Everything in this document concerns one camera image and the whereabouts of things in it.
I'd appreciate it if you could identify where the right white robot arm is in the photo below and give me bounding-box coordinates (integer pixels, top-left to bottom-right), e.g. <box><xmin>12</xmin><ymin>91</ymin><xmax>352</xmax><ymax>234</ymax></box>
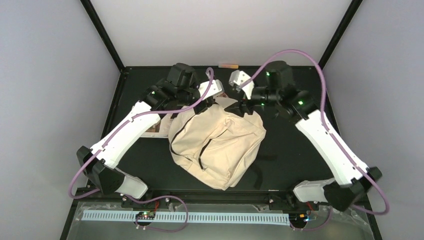
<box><xmin>225</xmin><ymin>60</ymin><xmax>382</xmax><ymax>211</ymax></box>

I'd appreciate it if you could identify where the beige canvas backpack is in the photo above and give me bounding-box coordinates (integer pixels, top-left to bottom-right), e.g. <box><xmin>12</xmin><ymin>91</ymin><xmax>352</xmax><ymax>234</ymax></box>
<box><xmin>168</xmin><ymin>97</ymin><xmax>266</xmax><ymax>191</ymax></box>

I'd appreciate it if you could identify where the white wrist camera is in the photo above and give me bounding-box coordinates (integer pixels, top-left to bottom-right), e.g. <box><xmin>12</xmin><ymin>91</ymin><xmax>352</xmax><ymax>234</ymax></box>
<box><xmin>228</xmin><ymin>70</ymin><xmax>255</xmax><ymax>100</ymax></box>
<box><xmin>198</xmin><ymin>79</ymin><xmax>225</xmax><ymax>99</ymax></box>

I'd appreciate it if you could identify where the black frame post right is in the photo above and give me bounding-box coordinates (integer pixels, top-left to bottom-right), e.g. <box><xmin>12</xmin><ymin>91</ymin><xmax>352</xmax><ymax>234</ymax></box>
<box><xmin>318</xmin><ymin>0</ymin><xmax>363</xmax><ymax>69</ymax></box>

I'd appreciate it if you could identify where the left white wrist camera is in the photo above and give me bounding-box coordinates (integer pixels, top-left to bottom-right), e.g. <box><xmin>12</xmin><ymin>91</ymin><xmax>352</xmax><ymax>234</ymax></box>
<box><xmin>198</xmin><ymin>79</ymin><xmax>225</xmax><ymax>99</ymax></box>

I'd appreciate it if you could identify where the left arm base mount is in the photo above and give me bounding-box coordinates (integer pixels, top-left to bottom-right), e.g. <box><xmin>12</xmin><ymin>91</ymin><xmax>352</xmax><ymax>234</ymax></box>
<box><xmin>121</xmin><ymin>190</ymin><xmax>173</xmax><ymax>210</ymax></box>

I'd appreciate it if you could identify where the orange highlighter pen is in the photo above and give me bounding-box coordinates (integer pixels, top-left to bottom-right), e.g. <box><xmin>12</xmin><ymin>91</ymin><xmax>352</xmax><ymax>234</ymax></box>
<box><xmin>218</xmin><ymin>63</ymin><xmax>239</xmax><ymax>69</ymax></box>

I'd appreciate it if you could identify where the light blue slotted cable duct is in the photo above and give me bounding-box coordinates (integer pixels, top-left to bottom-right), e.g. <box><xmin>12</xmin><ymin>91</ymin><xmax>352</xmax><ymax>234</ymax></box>
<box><xmin>78</xmin><ymin>210</ymin><xmax>290</xmax><ymax>226</ymax></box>

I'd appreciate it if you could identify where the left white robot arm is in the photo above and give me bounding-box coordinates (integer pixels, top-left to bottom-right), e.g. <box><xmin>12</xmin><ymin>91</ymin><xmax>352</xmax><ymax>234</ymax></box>
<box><xmin>68</xmin><ymin>63</ymin><xmax>224</xmax><ymax>199</ymax></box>

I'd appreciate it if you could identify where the black frame post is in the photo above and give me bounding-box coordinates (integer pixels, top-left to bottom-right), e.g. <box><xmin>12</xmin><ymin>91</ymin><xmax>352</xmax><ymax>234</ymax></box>
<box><xmin>80</xmin><ymin>0</ymin><xmax>125</xmax><ymax>72</ymax></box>
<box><xmin>318</xmin><ymin>0</ymin><xmax>363</xmax><ymax>69</ymax></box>

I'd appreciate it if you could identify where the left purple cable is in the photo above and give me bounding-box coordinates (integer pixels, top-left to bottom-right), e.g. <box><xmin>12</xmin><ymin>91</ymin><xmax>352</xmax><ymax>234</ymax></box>
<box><xmin>68</xmin><ymin>67</ymin><xmax>216</xmax><ymax>233</ymax></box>

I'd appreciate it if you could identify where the pink illustrated paperback book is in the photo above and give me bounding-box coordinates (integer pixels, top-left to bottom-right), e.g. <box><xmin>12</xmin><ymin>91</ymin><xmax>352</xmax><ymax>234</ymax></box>
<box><xmin>216</xmin><ymin>92</ymin><xmax>229</xmax><ymax>98</ymax></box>

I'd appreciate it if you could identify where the purple cable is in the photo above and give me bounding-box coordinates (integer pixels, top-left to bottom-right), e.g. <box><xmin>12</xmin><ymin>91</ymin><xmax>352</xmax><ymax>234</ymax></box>
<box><xmin>236</xmin><ymin>49</ymin><xmax>391</xmax><ymax>232</ymax></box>
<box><xmin>68</xmin><ymin>67</ymin><xmax>216</xmax><ymax>233</ymax></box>

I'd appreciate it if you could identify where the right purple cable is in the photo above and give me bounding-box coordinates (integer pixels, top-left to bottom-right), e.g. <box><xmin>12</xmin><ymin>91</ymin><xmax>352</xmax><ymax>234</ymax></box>
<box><xmin>236</xmin><ymin>49</ymin><xmax>391</xmax><ymax>232</ymax></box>

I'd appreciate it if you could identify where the white coffee cover book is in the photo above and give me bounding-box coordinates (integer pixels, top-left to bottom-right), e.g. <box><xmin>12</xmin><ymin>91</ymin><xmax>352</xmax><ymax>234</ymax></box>
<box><xmin>140</xmin><ymin>114</ymin><xmax>173</xmax><ymax>139</ymax></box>

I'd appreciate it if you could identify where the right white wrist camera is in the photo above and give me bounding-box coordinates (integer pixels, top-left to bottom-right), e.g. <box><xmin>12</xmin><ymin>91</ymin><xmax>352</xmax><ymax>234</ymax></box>
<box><xmin>228</xmin><ymin>70</ymin><xmax>255</xmax><ymax>100</ymax></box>

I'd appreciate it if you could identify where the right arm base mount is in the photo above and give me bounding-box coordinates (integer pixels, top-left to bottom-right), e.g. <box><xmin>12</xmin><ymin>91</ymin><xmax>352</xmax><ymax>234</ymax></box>
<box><xmin>267</xmin><ymin>191</ymin><xmax>319</xmax><ymax>213</ymax></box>

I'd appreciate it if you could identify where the black frame post left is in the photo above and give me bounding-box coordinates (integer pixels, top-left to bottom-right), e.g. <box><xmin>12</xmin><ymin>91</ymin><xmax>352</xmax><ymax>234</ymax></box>
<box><xmin>80</xmin><ymin>0</ymin><xmax>125</xmax><ymax>72</ymax></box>

